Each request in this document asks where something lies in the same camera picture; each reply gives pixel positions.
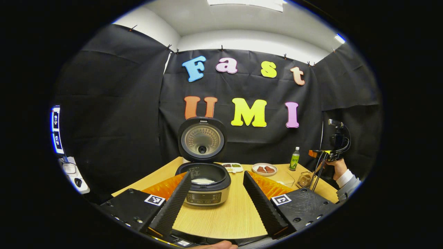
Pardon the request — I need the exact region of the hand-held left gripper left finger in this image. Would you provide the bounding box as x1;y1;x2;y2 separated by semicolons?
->
99;171;192;239

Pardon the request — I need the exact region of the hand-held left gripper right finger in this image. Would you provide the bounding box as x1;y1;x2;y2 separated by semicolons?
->
243;170;341;240

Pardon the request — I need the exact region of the metal wire chopstick holder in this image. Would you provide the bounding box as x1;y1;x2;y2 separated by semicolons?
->
297;171;314;189

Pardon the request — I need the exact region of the black silver rice cooker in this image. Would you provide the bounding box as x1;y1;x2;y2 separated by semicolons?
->
175;117;232;207

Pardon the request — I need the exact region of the green tea bottle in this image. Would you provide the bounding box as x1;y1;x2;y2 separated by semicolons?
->
289;147;300;171

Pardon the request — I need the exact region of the black box with white label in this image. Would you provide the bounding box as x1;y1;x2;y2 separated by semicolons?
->
173;237;194;248

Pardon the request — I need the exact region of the white round plate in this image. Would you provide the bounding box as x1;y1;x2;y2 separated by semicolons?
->
252;163;278;176

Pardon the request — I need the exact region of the small divided white dish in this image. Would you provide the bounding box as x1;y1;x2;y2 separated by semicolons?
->
221;163;244;173

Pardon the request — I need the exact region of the white side desk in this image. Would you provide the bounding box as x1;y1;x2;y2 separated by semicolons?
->
59;156;90;194

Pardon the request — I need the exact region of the black backdrop cloth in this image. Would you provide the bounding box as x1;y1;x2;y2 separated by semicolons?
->
52;24;383;204

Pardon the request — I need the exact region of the computer monitor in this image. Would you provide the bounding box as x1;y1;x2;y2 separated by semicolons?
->
51;105;65;155

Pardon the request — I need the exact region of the large ceiling light panel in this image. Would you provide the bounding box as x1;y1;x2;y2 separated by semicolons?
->
208;0;288;12

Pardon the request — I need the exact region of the black cable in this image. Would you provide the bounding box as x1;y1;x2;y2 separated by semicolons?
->
310;152;324;191
313;152;329;192

